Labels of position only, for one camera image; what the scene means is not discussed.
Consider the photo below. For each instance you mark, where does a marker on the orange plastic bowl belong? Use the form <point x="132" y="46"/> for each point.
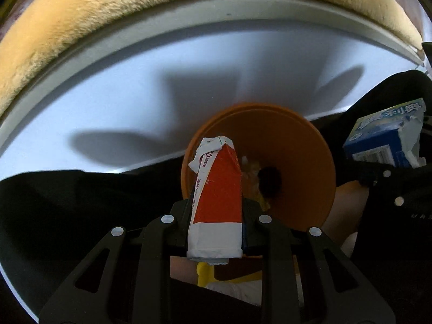
<point x="297" y="162"/>

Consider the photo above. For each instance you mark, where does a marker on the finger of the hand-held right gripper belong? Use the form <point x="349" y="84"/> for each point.
<point x="391" y="182"/>

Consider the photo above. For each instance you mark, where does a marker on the white crumpled tissue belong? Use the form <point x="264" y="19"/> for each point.
<point x="236" y="292"/>

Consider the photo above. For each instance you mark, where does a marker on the black bin liner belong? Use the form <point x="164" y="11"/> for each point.
<point x="84" y="202"/>

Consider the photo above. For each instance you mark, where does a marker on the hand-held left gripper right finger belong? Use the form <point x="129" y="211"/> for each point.
<point x="245" y="239"/>

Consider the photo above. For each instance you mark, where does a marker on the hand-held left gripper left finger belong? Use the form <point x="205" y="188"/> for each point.
<point x="182" y="216"/>

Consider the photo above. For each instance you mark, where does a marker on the blue snack box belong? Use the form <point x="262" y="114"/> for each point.
<point x="381" y="138"/>

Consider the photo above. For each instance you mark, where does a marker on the white plastic bin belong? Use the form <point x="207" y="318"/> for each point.
<point x="135" y="101"/>

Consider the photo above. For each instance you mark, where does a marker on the yellow plastic piece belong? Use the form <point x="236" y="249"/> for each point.
<point x="206" y="273"/>

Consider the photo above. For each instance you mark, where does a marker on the red and white carton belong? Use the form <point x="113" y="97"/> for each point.
<point x="219" y="192"/>

